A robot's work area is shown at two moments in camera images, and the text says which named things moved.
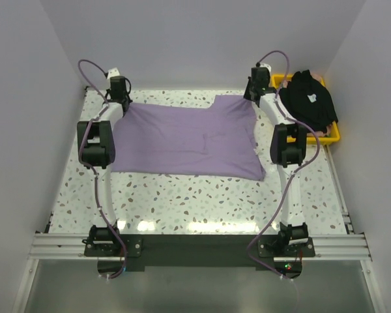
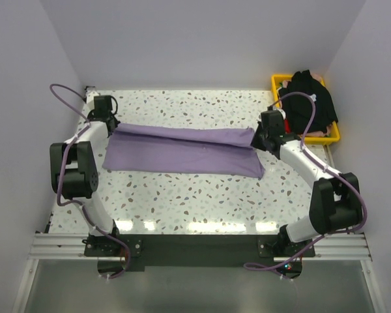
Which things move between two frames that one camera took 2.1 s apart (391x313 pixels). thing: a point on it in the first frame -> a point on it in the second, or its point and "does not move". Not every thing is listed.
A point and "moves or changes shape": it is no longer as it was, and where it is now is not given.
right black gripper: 247,95 -> 255,142
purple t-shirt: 216,139 moves or changes shape
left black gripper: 130,101 -> 116,121
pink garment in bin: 320,134 does not move
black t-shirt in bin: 305,100 does not move
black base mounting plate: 197,250 does not move
